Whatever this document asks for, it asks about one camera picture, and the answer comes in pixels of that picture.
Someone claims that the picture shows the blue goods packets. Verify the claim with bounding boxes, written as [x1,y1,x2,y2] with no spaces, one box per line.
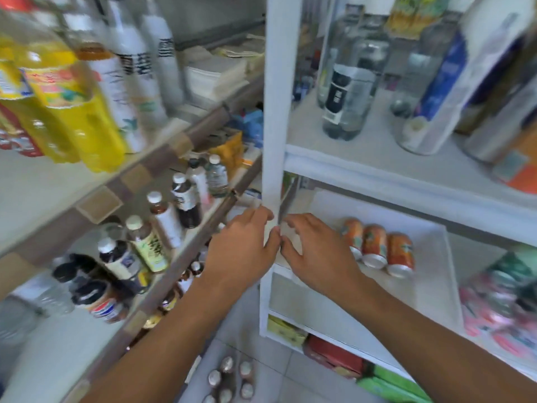
[230,109,264,147]

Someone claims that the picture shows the person's left hand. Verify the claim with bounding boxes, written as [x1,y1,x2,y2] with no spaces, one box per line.
[202,205,281,291]

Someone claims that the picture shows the clear plastic water bottle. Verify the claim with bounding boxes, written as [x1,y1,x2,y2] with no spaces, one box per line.
[317,3,361,110]

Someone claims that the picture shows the small clear grey bottle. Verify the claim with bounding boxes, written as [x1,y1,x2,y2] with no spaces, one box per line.
[390,12,458,119]

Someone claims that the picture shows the yellow flat box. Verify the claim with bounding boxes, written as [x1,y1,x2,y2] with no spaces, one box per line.
[267,316,307,347]

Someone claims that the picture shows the rows of small bottles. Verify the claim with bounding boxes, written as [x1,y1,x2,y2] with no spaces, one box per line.
[125,243,210,349]

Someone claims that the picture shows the shrink-wrapped bottle pack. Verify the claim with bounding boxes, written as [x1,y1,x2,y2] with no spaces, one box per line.
[203,356,256,403]

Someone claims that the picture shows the group of capped tea bottles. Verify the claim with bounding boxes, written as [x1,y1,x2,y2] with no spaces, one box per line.
[37,154,229,325]

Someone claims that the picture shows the yellow goods box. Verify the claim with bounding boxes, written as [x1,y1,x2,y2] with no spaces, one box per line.
[209,132,245,177]

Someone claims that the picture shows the person's right hand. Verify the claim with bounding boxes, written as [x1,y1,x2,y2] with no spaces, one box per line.
[280,212,373,305]

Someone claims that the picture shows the tall orange drink can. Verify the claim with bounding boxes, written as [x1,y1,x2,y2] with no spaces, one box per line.
[491,121,537,196]

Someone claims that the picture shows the red flat box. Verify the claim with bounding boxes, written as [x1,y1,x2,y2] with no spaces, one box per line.
[303,334,364,378]

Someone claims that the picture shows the pink drink can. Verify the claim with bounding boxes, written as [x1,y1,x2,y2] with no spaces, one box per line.
[459,272,517,336]
[493,318,537,359]

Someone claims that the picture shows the person's left forearm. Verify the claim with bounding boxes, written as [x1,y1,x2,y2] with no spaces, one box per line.
[79,272,261,403]

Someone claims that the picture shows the tall dark bottle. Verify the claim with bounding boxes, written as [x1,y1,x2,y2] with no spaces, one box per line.
[455,37,530,135]

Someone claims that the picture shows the white plastic tray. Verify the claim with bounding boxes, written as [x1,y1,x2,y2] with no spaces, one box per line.
[275,188,463,330]

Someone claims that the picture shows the clear dark-label bottle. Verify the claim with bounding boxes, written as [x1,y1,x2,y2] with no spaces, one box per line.
[322,0,391,142]

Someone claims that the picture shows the green packet boxes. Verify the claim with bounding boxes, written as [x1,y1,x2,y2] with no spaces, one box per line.
[357,364,431,403]

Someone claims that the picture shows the stack of folded paper bags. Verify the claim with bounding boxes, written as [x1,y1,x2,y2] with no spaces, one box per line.
[182,35,265,105]

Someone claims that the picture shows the white shelving unit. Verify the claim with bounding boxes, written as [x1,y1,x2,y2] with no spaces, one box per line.
[258,0,537,385]

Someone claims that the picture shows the person's right forearm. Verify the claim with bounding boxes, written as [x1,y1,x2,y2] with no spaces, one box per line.
[342,280,537,403]

